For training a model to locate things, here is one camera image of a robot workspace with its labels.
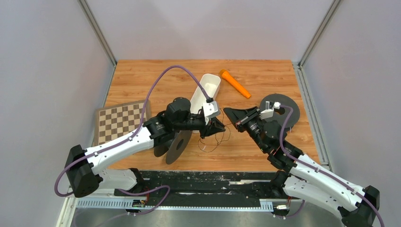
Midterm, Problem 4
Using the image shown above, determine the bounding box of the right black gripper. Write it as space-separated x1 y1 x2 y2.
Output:
223 107 267 153

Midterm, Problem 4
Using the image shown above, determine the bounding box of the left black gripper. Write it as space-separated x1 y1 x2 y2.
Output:
174 114 226 140

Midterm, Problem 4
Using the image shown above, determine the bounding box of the black thin cable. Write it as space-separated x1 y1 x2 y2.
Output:
197 108 234 154

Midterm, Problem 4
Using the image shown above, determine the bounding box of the black spool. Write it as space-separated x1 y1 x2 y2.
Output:
153 131 192 165
259 94 300 129

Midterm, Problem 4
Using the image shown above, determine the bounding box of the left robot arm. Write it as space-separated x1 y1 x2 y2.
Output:
63 97 225 198

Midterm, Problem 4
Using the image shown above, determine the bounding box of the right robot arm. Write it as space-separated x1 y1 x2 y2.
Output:
223 106 384 227

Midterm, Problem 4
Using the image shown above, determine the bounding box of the white oblong tray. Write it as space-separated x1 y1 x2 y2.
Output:
190 73 221 114

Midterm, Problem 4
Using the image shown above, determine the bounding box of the orange flashlight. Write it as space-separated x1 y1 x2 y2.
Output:
219 69 251 99

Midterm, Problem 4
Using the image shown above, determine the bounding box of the wooden chessboard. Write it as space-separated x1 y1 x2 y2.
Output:
92 100 151 146

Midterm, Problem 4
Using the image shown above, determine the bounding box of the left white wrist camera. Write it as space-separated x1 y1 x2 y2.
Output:
202 101 221 125

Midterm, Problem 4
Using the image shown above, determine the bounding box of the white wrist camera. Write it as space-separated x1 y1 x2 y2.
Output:
260 101 281 120
202 101 221 125

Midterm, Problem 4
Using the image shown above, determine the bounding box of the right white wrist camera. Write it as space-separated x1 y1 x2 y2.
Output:
260 101 281 120

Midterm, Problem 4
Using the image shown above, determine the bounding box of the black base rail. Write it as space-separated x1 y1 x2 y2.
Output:
67 170 323 212

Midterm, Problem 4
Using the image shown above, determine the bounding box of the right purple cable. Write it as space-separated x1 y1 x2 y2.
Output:
279 105 385 227

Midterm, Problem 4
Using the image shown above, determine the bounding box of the purple cable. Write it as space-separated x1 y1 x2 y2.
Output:
279 105 385 227
53 65 211 197

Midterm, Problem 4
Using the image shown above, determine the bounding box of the right aluminium frame post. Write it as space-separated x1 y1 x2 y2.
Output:
298 0 343 68

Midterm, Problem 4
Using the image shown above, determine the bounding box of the aluminium frame post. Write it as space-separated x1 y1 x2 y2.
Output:
77 0 117 68
298 0 343 68

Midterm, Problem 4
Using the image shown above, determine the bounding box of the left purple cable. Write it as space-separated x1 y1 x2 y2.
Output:
53 65 211 197

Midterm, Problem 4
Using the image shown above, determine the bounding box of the left aluminium frame post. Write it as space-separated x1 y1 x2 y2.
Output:
77 0 117 68

